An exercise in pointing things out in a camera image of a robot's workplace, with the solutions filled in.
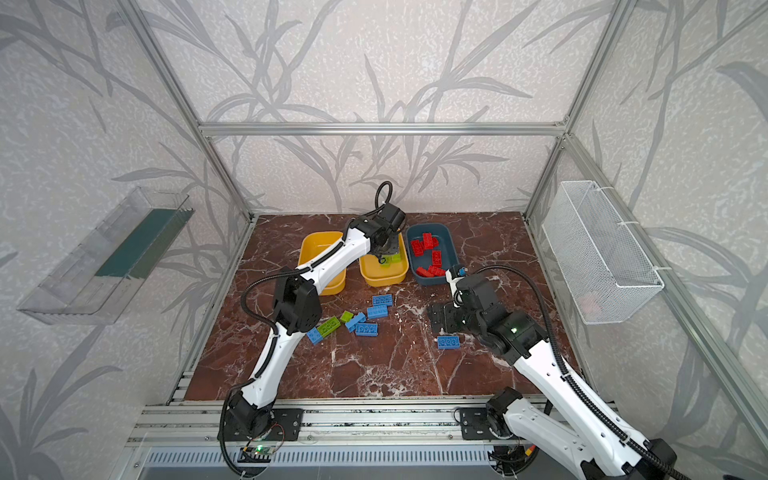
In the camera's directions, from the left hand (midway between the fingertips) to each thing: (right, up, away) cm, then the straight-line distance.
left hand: (392, 237), depth 98 cm
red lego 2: (+16, -7, +7) cm, 19 cm away
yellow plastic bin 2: (-4, -13, +2) cm, 14 cm away
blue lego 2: (-10, -25, -7) cm, 28 cm away
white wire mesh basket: (+46, -7, -36) cm, 59 cm away
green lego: (-14, -25, -7) cm, 29 cm away
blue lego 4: (+17, -31, -11) cm, 37 cm away
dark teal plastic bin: (+18, +2, +11) cm, 21 cm away
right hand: (+14, -16, -23) cm, 31 cm away
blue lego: (-4, -23, -6) cm, 24 cm away
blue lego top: (-2, -20, -2) cm, 20 cm away
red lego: (+13, -2, +10) cm, 17 cm away
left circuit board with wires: (-30, -51, -27) cm, 65 cm away
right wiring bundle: (+31, -55, -25) cm, 68 cm away
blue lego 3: (-7, -28, -9) cm, 30 cm away
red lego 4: (+16, -12, +4) cm, 20 cm away
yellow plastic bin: (-28, -2, +8) cm, 29 cm away
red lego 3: (+9, -3, +10) cm, 14 cm away
